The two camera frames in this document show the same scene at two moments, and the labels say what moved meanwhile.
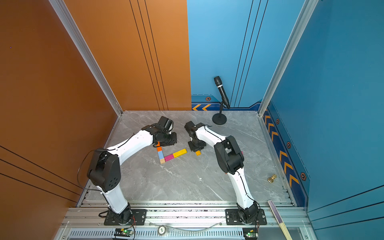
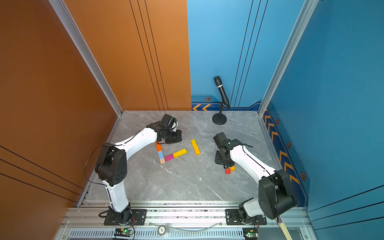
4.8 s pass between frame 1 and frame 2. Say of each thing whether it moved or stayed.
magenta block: stayed
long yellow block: stayed
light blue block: stayed
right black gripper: moved
